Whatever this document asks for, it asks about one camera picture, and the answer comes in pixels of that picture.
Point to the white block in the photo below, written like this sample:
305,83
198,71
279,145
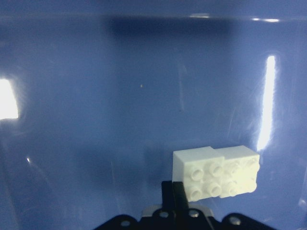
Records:
200,170

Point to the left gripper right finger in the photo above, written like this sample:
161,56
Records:
181,202

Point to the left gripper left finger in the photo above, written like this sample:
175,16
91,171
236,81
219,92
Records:
167,195

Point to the blue plastic tray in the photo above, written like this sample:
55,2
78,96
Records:
106,90

